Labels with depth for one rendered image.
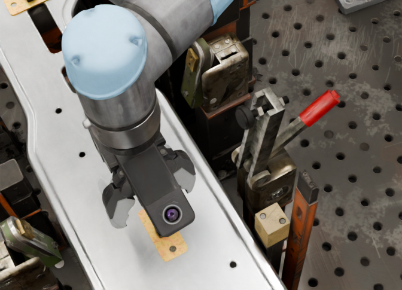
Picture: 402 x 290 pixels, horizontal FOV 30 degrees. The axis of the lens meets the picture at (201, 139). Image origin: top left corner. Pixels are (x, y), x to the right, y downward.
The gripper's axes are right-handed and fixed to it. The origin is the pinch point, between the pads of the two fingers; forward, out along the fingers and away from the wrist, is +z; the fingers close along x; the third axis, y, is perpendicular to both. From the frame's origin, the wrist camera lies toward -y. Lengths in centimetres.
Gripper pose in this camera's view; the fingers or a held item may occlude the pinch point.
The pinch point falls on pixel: (156, 209)
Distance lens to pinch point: 96.4
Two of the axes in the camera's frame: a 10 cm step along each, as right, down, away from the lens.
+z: 0.6, 4.7, 8.8
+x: -8.7, 4.5, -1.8
